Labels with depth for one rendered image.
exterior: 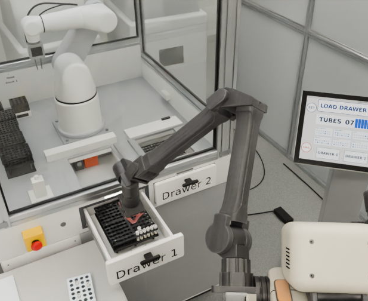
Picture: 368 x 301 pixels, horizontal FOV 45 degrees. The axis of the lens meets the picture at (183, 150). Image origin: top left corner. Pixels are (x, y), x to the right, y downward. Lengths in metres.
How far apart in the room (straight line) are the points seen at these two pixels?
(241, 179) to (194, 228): 1.01
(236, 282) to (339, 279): 0.24
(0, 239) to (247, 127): 1.02
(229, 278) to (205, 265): 1.26
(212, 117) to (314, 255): 0.48
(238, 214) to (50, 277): 0.88
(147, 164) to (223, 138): 0.58
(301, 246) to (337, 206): 1.21
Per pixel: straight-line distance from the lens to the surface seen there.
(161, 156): 1.37
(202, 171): 1.90
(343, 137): 1.96
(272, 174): 3.42
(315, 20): 3.08
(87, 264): 1.79
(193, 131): 1.30
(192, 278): 2.39
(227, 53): 1.71
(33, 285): 1.78
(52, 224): 1.78
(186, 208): 2.02
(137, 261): 1.60
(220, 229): 1.13
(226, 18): 1.66
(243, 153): 1.17
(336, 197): 2.18
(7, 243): 1.79
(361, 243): 1.05
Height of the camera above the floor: 2.09
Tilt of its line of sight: 35 degrees down
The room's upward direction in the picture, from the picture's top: 1 degrees counter-clockwise
